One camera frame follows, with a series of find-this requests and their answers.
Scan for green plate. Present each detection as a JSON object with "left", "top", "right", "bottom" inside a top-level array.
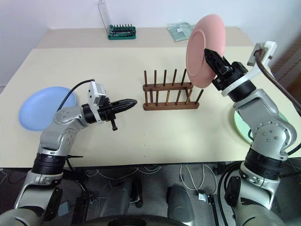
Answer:
[{"left": 233, "top": 109, "right": 292, "bottom": 145}]

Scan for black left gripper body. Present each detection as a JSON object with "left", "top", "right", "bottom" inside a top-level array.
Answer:
[{"left": 98, "top": 100, "right": 119, "bottom": 131}]

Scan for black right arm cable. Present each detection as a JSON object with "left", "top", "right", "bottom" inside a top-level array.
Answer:
[{"left": 254, "top": 48, "right": 301, "bottom": 156}]

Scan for wooden dish rack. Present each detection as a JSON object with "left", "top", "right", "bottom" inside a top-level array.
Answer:
[{"left": 143, "top": 68, "right": 204, "bottom": 112}]

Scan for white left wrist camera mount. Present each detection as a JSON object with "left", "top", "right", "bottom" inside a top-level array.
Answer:
[{"left": 87, "top": 79, "right": 111, "bottom": 124}]

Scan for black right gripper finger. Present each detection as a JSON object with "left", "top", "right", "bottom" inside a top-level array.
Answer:
[{"left": 204, "top": 48, "right": 233, "bottom": 76}]

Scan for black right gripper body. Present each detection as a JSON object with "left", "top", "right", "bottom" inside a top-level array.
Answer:
[{"left": 211, "top": 61, "right": 249, "bottom": 91}]

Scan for green screwdriver bit set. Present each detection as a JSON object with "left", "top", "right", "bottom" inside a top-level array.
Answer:
[{"left": 107, "top": 23, "right": 138, "bottom": 41}]

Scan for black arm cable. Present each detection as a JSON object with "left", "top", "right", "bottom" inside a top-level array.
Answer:
[
  {"left": 254, "top": 48, "right": 301, "bottom": 156},
  {"left": 57, "top": 79, "right": 95, "bottom": 113}
]

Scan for black right shoulder cable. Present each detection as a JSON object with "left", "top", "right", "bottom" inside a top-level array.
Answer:
[{"left": 216, "top": 161, "right": 246, "bottom": 226}]

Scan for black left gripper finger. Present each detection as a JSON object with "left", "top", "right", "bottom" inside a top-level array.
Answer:
[
  {"left": 112, "top": 104, "right": 137, "bottom": 114},
  {"left": 110, "top": 98, "right": 138, "bottom": 107}
]

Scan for clear plastic case lid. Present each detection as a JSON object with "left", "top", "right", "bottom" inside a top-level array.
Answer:
[{"left": 97, "top": 0, "right": 113, "bottom": 27}]

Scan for blue plate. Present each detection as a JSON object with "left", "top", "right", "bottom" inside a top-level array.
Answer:
[{"left": 18, "top": 86, "right": 77, "bottom": 131}]

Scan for brown wooden furniture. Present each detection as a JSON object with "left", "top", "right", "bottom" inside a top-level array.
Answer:
[{"left": 274, "top": 41, "right": 301, "bottom": 91}]

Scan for white floor cable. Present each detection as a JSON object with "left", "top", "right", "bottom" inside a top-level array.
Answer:
[
  {"left": 179, "top": 163, "right": 213, "bottom": 196},
  {"left": 85, "top": 164, "right": 163, "bottom": 181}
]

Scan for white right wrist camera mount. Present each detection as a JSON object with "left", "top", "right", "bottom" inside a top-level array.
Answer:
[{"left": 221, "top": 41, "right": 277, "bottom": 97}]

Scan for pink plate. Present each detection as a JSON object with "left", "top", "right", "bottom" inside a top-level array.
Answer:
[{"left": 185, "top": 14, "right": 227, "bottom": 89}]

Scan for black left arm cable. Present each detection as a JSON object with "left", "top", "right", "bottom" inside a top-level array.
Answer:
[{"left": 57, "top": 79, "right": 95, "bottom": 113}]

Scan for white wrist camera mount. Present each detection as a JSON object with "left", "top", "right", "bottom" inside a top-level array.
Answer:
[
  {"left": 87, "top": 79, "right": 111, "bottom": 124},
  {"left": 221, "top": 41, "right": 277, "bottom": 97}
]

